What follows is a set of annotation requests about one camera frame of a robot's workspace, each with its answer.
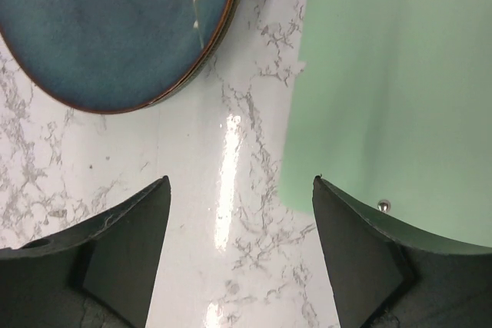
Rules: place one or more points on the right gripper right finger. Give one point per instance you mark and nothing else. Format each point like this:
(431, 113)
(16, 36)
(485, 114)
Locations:
(386, 273)

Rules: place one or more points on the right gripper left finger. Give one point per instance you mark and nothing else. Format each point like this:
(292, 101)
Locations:
(98, 273)

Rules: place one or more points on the blue floral plate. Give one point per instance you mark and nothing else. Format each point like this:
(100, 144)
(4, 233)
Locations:
(113, 56)

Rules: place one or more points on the grey plate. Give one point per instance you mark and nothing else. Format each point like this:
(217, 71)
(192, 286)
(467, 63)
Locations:
(215, 51)

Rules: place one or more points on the green folder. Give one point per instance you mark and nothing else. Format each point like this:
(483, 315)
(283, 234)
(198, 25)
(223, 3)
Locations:
(394, 108)

